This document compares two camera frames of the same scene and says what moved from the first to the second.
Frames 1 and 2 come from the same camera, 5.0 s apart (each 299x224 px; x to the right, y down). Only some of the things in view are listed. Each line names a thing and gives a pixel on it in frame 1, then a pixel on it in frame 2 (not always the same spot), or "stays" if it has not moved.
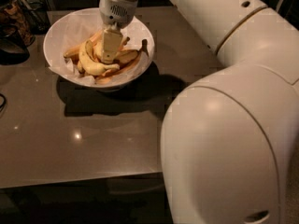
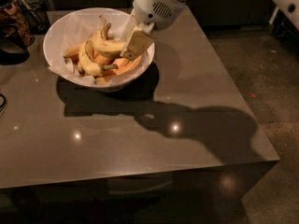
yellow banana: x=88 y=62 stays
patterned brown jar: x=11 y=12 stays
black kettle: x=13 y=50 stays
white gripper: x=117 y=12 → x=155 y=4
